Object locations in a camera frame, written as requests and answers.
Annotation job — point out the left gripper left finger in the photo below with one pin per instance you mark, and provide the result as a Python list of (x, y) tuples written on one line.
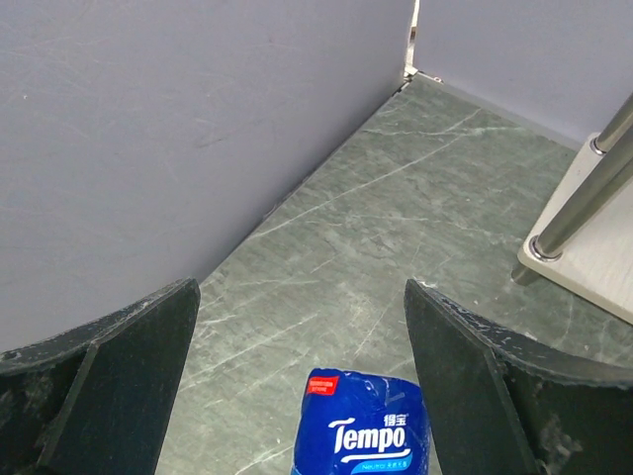
[(97, 399)]

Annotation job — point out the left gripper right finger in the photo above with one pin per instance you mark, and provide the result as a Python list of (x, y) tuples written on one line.
[(500, 402)]

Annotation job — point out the white two-tier shelf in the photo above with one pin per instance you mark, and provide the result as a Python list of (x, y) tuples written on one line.
[(582, 240)]

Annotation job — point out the blue Tempo wrapped roll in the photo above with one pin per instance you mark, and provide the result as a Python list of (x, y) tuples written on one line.
[(358, 423)]

